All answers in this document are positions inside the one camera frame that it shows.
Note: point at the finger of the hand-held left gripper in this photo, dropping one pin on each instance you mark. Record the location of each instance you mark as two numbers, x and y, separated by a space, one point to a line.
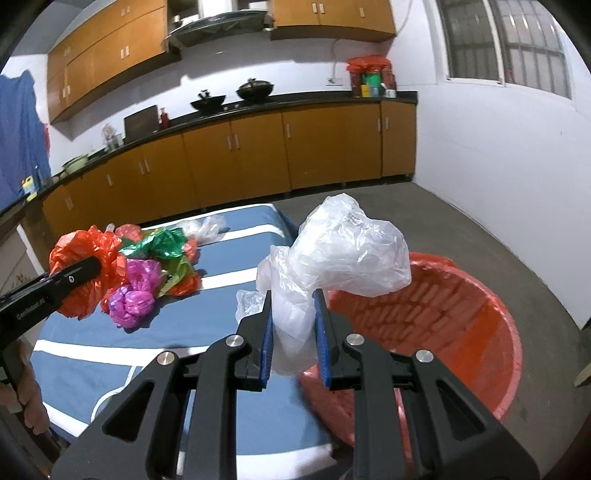
69 279

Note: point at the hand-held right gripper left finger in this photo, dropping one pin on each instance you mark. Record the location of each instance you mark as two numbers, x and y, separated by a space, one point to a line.
266 344

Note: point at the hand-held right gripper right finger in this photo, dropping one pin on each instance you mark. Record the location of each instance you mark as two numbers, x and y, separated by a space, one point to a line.
322 344

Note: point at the orange plastic bag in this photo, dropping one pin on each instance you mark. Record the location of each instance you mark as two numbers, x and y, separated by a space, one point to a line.
81 244

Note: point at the clear white plastic bag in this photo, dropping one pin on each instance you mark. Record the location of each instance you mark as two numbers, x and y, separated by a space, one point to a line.
341 249

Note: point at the red lined trash basket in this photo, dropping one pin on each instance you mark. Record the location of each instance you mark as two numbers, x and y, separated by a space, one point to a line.
438 323

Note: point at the person's left hand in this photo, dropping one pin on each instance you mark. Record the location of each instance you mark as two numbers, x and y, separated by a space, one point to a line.
34 397

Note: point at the magenta plastic bag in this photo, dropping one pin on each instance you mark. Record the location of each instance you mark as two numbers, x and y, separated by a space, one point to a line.
131 307
143 274

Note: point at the green plastic bag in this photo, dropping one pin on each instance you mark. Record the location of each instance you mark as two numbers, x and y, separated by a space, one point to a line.
161 244

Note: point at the yellow container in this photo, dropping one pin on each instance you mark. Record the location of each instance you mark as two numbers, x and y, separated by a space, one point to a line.
28 189

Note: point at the blue striped tablecloth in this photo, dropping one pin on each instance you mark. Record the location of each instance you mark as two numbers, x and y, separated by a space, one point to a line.
240 240

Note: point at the light green pot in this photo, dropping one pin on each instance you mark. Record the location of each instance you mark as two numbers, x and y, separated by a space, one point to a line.
75 165

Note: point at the small clear plastic bag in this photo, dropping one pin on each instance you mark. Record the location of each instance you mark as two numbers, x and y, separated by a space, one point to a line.
205 230

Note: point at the jar with pink flowers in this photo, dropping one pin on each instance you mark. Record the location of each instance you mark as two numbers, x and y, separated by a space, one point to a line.
111 137

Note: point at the blue hanging cloth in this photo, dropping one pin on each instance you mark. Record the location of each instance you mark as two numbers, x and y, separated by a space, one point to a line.
18 129

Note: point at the brown cutting board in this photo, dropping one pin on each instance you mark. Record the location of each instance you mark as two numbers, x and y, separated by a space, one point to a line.
141 122

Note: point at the red bottle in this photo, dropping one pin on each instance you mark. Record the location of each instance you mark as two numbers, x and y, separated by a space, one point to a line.
164 119

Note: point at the wooden lower kitchen cabinets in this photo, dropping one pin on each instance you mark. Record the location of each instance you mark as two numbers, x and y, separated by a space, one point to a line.
258 152

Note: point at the black wok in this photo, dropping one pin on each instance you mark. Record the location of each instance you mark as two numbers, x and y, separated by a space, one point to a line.
207 104

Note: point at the long wooden upper cabinets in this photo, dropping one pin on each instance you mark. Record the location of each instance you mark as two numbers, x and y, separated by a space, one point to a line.
111 55

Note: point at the black pot with lid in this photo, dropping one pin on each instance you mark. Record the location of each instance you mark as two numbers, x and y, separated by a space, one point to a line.
254 90

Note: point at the yellow box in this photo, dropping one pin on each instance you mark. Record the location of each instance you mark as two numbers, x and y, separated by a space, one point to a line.
366 91

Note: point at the green box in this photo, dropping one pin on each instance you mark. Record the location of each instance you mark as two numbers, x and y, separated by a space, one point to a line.
372 78

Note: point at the large red plastic bag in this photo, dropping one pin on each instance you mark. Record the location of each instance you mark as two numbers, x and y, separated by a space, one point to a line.
369 62

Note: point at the steel range hood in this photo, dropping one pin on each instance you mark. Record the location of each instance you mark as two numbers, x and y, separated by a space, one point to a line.
212 27

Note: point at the short wooden upper cabinet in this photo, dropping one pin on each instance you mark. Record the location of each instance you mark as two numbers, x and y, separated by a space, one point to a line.
332 16

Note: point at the barred window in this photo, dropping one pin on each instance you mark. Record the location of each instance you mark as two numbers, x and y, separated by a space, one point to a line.
508 41

